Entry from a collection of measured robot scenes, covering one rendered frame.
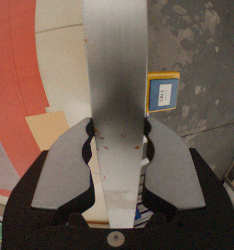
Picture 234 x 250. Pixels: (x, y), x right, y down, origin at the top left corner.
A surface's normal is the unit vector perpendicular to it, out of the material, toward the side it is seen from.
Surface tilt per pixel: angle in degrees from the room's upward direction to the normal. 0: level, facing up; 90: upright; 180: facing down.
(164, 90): 0
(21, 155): 16
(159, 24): 0
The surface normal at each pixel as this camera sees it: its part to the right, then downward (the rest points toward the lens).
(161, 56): 0.25, 0.50
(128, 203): -0.02, 0.53
